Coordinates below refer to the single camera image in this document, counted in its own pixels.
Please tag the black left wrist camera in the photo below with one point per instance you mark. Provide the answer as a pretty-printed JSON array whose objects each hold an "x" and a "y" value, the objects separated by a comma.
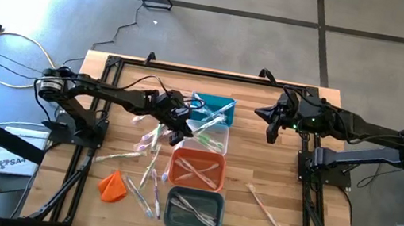
[{"x": 166, "y": 99}]

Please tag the dark grey plastic bin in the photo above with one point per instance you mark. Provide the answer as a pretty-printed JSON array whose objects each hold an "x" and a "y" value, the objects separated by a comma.
[{"x": 170, "y": 220}]

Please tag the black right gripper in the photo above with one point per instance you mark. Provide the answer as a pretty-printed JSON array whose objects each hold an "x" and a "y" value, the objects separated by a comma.
[{"x": 277, "y": 120}]

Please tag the black desk beam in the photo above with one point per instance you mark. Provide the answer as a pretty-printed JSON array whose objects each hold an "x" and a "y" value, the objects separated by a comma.
[{"x": 2, "y": 135}]

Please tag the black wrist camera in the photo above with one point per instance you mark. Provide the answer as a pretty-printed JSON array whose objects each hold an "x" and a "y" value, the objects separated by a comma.
[
  {"x": 166, "y": 99},
  {"x": 289, "y": 99}
]

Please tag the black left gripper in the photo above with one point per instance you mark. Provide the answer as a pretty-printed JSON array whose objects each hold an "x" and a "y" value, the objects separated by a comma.
[{"x": 175, "y": 119}]

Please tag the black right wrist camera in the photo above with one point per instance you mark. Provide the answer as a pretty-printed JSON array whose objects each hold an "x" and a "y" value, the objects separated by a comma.
[{"x": 289, "y": 99}]

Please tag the clear plastic bin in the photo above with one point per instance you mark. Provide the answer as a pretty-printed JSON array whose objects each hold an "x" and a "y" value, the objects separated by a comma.
[{"x": 226, "y": 130}]

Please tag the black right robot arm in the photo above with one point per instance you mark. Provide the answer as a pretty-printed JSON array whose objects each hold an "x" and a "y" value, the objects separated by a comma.
[{"x": 364, "y": 129}]

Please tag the blue plastic bin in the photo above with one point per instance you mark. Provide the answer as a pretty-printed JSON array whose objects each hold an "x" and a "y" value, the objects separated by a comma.
[{"x": 230, "y": 119}]

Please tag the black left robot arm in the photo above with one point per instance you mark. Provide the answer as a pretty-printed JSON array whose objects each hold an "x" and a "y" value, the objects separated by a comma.
[{"x": 108, "y": 93}]

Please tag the grey toothbrush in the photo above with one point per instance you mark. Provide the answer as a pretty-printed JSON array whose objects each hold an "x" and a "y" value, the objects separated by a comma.
[{"x": 193, "y": 210}]

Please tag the black table clamp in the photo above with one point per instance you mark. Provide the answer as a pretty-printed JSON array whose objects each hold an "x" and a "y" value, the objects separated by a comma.
[
  {"x": 268, "y": 75},
  {"x": 150, "y": 58}
]

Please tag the white printed cardboard box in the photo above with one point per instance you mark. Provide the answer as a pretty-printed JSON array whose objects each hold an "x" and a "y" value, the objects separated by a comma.
[{"x": 17, "y": 151}]

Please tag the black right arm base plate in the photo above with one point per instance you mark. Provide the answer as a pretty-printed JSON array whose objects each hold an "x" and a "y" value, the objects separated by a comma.
[{"x": 332, "y": 180}]

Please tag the orange plastic bin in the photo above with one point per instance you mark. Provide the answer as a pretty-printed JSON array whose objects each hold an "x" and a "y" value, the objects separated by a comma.
[{"x": 200, "y": 153}]

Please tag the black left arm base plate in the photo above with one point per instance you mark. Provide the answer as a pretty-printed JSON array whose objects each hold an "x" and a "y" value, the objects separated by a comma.
[{"x": 62, "y": 136}]

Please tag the blue toothbrush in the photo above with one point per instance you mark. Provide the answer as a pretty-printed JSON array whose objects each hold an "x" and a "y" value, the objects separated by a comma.
[
  {"x": 211, "y": 116},
  {"x": 166, "y": 172},
  {"x": 222, "y": 110},
  {"x": 203, "y": 105},
  {"x": 137, "y": 195}
]

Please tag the orange folded cloth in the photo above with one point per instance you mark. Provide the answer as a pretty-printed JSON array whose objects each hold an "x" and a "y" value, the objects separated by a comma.
[{"x": 112, "y": 189}]

